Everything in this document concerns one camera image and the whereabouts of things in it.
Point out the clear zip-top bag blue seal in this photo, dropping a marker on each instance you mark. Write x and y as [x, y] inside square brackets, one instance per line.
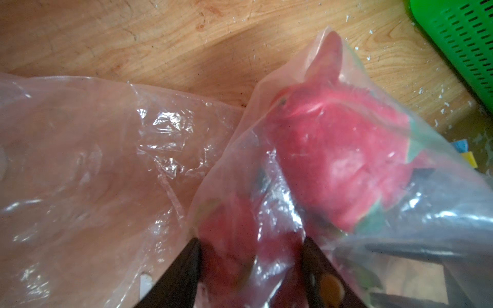
[96, 181]

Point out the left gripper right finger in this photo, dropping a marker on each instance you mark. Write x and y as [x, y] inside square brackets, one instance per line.
[323, 285]

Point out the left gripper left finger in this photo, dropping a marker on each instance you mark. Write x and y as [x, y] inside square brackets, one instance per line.
[178, 285]

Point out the green plastic basket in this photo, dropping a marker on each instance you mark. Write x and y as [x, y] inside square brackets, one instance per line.
[462, 30]

